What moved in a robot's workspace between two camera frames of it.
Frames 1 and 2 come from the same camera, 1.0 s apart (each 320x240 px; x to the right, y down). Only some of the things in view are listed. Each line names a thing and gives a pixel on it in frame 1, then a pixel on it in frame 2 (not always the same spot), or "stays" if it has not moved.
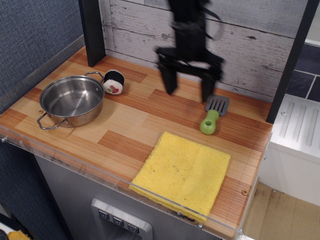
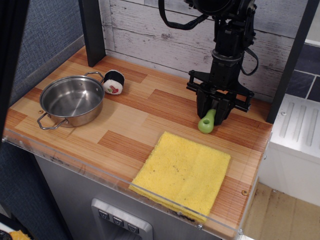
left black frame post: x=93 y=30 stays
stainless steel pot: x=77 y=100 stays
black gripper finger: x=208 y=86 → x=222 y=107
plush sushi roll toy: x=113 y=82 stays
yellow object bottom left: x=18 y=235 stays
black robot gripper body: x=190 y=46 → x=223 y=79
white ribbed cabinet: x=292 y=163 stays
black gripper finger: x=170 y=77 → x=204 y=102
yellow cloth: x=182 y=176 stays
